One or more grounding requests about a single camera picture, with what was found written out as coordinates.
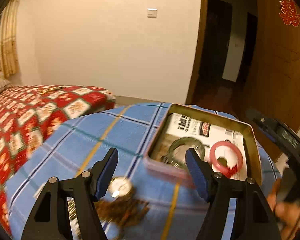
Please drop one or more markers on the brown wooden door frame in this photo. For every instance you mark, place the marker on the brown wooden door frame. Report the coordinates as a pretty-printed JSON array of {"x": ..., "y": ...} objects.
[{"x": 198, "y": 52}]

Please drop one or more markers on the beige curtain right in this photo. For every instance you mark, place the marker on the beige curtain right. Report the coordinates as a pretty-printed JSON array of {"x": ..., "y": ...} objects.
[{"x": 8, "y": 48}]

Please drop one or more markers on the brown wooden bead mala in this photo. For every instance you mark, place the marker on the brown wooden bead mala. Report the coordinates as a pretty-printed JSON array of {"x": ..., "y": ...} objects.
[{"x": 124, "y": 212}]

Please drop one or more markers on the red patterned bedspread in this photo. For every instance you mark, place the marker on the red patterned bedspread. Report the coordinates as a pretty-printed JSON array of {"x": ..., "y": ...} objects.
[{"x": 30, "y": 114}]

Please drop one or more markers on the blue plaid tablecloth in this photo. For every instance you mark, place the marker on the blue plaid tablecloth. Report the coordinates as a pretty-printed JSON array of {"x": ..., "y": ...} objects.
[{"x": 175, "y": 211}]

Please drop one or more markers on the red double happiness sticker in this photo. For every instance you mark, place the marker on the red double happiness sticker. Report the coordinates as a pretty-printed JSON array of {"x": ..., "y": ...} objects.
[{"x": 289, "y": 13}]

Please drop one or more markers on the pink metal tin box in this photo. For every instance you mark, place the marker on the pink metal tin box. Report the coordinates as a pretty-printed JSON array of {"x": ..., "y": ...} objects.
[{"x": 178, "y": 175}]

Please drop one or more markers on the person's hand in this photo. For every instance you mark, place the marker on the person's hand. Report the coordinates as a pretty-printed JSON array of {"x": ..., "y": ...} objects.
[{"x": 287, "y": 213}]

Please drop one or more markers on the wristwatch with dark strap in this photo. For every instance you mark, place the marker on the wristwatch with dark strap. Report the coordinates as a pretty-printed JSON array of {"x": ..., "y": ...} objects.
[{"x": 120, "y": 187}]

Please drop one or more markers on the green jade bangle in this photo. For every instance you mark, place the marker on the green jade bangle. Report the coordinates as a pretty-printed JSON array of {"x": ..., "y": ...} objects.
[{"x": 176, "y": 152}]

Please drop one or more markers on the brown wooden door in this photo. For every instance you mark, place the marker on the brown wooden door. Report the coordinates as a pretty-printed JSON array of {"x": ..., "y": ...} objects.
[{"x": 273, "y": 84}]

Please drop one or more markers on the white wall switch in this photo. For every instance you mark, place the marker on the white wall switch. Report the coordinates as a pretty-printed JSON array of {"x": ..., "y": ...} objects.
[{"x": 152, "y": 13}]

